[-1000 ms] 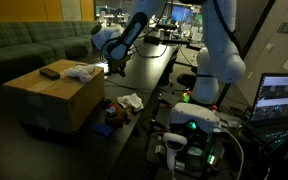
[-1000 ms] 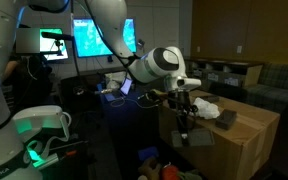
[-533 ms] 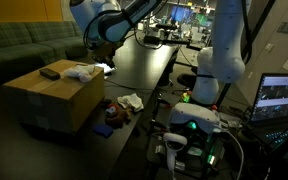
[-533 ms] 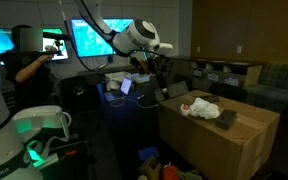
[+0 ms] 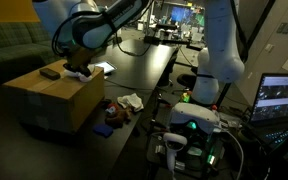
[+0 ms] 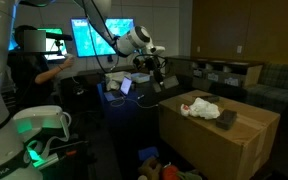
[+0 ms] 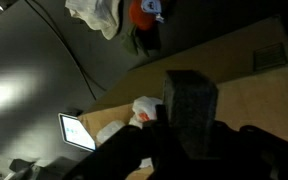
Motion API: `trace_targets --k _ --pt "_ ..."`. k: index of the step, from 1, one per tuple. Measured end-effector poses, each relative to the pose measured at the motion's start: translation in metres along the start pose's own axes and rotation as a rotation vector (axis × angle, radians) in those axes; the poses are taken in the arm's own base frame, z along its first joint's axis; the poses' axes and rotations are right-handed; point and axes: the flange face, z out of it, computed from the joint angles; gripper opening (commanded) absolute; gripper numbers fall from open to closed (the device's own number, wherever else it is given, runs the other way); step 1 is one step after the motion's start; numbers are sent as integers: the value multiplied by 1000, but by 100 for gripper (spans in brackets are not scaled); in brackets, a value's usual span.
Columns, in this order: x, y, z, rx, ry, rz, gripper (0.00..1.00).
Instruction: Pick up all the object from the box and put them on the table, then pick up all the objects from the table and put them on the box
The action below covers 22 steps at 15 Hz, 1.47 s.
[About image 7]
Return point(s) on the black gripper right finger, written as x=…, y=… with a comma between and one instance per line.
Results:
x=227, y=136

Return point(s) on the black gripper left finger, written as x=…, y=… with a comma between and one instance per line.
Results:
x=161, y=116

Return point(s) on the orange plush toy with tag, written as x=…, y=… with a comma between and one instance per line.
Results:
x=140, y=16

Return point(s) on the large brown cardboard box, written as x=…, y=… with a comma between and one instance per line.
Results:
x=257, y=100

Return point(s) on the white crumpled plastic bag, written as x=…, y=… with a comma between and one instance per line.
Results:
x=145, y=108

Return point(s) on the green plush toy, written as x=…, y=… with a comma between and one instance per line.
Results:
x=132, y=41

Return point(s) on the lit tablet screen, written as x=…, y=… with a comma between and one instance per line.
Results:
x=77, y=133

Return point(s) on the white terry towel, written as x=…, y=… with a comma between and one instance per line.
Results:
x=97, y=15

